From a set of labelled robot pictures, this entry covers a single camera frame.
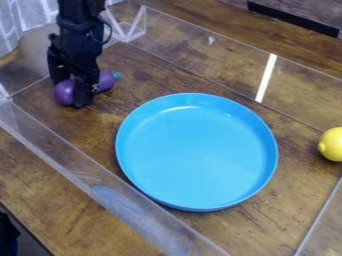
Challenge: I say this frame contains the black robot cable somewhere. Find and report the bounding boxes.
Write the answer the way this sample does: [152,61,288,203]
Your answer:
[88,18,115,46]

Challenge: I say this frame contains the yellow lemon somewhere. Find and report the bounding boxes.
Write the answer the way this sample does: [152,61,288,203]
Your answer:
[318,127,342,162]

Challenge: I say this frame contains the purple toy eggplant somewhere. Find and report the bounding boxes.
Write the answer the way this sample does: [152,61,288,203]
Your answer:
[55,70,121,108]

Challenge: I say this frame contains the blue round tray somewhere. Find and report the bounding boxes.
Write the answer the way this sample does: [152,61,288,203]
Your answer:
[115,93,278,212]

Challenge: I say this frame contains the clear acrylic enclosure wall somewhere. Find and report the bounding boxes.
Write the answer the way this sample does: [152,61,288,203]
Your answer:
[0,0,342,256]

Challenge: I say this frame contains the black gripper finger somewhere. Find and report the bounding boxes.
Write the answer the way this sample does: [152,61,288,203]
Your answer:
[73,76,99,108]
[47,51,71,83]

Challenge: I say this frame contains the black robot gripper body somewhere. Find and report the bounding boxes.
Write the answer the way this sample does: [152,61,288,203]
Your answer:
[47,17,104,80]

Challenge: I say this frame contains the white patterned curtain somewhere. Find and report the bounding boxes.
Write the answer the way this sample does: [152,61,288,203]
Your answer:
[0,0,57,57]

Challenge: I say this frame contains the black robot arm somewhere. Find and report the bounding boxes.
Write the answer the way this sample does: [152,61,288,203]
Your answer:
[47,0,107,108]

